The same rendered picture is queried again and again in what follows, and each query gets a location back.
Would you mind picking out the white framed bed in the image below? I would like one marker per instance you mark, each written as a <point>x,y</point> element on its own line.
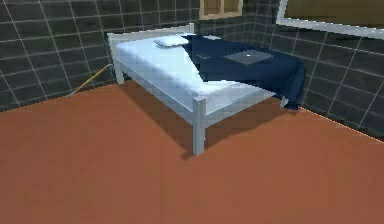
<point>166,71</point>

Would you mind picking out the dark blue blanket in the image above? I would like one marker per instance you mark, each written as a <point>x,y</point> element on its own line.
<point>253,71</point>

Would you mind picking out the white pillow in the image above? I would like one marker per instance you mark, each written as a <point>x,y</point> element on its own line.
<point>170,41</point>

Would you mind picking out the pale grey flat book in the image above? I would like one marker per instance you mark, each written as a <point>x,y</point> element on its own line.
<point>212,37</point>

